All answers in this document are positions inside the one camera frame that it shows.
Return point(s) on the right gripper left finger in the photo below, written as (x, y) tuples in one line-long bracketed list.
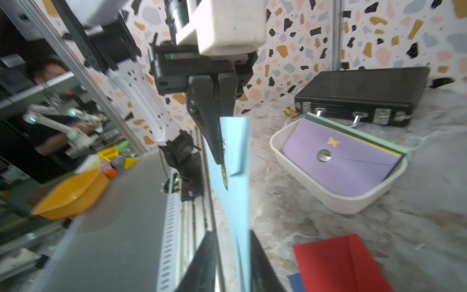
[(200, 275)]

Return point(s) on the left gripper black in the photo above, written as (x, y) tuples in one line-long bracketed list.
[(210, 83)]

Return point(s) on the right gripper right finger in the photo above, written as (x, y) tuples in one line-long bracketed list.
[(263, 277)]

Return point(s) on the light blue envelope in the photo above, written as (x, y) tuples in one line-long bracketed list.
[(230, 182)]

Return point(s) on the red envelope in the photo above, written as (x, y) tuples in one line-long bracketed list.
[(341, 264)]

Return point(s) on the lavender envelope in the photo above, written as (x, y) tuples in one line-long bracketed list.
[(346, 166)]

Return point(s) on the light green envelope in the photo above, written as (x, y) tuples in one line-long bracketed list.
[(365, 133)]

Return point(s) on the dark blue envelope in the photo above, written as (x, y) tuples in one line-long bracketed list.
[(296, 283)]

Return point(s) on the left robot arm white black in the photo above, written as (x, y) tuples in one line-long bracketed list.
[(100, 32)]

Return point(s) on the white storage box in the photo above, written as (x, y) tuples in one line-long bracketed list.
[(338, 204)]

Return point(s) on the small brass fitting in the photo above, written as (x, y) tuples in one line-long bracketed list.
[(291, 113)]

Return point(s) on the small yellow tray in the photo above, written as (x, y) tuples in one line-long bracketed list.
[(119, 157)]

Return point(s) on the yellow plastic bin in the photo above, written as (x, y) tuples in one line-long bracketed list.
[(72, 196)]

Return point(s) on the black briefcase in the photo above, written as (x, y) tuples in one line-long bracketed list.
[(379, 96)]

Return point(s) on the person in black shirt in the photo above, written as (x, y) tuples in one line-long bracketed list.
[(49, 139)]

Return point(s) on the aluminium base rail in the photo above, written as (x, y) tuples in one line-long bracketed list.
[(185, 223)]

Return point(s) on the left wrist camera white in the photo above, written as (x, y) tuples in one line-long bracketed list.
[(217, 28)]

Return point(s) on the left corner aluminium post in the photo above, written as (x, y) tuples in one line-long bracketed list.
[(336, 34)]

